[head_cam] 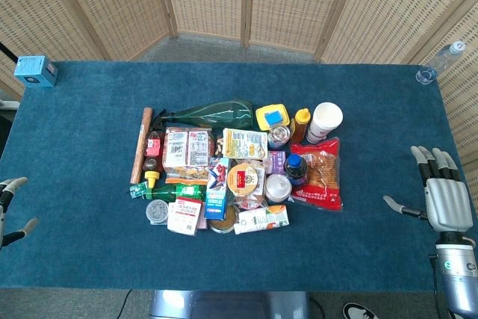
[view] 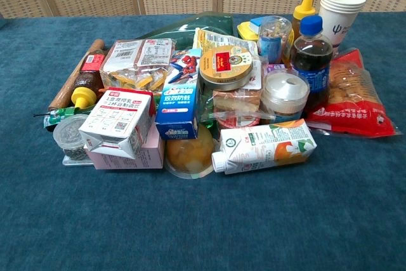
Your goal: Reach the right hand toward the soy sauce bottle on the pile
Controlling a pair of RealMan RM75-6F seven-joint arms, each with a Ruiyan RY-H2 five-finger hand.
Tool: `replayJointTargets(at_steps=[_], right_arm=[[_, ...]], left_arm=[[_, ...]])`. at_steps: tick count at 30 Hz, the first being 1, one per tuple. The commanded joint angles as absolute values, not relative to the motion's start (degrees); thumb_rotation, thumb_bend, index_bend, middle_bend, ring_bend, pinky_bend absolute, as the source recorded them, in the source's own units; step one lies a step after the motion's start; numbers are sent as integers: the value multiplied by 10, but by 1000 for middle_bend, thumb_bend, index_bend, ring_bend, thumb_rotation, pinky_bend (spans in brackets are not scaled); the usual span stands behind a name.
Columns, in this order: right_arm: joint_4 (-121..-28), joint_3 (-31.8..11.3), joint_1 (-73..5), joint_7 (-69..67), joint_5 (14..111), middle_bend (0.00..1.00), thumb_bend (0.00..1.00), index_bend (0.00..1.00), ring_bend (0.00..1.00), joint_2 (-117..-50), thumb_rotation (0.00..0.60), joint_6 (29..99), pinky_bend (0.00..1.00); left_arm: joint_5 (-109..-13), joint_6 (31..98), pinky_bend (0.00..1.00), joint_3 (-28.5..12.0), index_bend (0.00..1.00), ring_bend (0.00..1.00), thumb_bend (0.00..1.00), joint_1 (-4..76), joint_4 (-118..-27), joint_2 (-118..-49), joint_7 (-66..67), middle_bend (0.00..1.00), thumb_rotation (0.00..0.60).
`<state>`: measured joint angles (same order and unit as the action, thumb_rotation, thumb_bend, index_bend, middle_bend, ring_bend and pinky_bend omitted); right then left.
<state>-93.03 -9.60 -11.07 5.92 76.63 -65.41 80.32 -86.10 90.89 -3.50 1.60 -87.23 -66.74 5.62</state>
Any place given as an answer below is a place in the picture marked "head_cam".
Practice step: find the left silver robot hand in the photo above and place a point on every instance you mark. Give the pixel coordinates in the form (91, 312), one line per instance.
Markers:
(11, 186)

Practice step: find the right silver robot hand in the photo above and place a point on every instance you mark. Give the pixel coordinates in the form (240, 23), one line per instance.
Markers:
(446, 203)

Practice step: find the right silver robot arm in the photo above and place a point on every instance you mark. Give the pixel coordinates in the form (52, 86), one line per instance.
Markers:
(459, 274)

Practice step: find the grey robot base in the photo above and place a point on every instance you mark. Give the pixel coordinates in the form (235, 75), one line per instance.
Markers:
(228, 306)

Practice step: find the dark soda bottle blue cap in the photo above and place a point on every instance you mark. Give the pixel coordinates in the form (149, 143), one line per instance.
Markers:
(295, 169)

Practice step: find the blue carpet table cover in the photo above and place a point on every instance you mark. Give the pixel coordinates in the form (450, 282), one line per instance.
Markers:
(74, 222)

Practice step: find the light blue cardboard box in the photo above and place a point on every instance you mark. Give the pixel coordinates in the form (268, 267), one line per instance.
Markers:
(31, 70)

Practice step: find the red snack bag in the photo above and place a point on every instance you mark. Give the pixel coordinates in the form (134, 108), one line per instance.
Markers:
(323, 173)

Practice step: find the clear plastic water bottle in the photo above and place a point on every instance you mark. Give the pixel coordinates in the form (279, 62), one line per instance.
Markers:
(435, 65)

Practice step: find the black and white shoe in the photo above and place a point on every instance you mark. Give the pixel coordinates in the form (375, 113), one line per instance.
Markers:
(358, 311)

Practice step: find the brown sausage stick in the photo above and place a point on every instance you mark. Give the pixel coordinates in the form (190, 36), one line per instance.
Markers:
(142, 139)

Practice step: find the white paper cup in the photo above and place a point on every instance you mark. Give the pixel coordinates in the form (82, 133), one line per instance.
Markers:
(325, 121)

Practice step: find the red sauce bottle yellow cap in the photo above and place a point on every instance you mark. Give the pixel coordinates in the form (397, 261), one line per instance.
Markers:
(153, 147)

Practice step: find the round grey tin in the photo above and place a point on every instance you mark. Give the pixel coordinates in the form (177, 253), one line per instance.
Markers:
(157, 211)

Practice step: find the green soda bottle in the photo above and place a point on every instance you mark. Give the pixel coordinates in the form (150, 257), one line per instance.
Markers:
(175, 191)

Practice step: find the amber honey squeeze bottle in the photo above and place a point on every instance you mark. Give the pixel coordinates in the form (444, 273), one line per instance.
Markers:
(300, 124)

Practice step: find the silver tin can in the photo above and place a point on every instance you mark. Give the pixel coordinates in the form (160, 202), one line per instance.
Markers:
(278, 187)

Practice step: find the small purple box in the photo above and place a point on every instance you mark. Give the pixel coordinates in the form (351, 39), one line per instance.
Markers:
(277, 160)

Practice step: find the white and red box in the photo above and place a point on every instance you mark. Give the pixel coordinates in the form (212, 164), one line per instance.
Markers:
(184, 216)

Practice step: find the clear snack bag white labels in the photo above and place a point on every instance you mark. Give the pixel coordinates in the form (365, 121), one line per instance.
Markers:
(186, 151)

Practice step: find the blue silver drink can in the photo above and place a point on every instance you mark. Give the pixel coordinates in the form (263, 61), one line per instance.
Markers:
(279, 136)

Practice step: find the white green orange carton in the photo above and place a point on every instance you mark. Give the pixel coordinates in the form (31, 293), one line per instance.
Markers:
(261, 220)

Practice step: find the yellow box with blue lid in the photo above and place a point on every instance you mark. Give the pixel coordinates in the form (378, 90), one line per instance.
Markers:
(272, 116)

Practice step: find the red white food packet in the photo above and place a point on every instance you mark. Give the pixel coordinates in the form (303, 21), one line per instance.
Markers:
(250, 202)

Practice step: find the round box with yellow label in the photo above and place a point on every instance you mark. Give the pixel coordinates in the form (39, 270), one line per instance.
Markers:
(244, 180)

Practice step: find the blue toothpaste box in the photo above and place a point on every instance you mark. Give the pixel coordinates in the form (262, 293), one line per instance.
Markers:
(217, 192)

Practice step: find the yellow printed packet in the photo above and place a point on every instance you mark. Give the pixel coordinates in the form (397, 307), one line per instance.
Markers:
(244, 143)

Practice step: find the peanuts bag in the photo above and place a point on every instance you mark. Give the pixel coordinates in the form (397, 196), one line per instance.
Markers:
(219, 145)

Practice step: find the round jar with brown lid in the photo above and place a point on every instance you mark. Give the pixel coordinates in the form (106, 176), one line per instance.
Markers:
(222, 223)

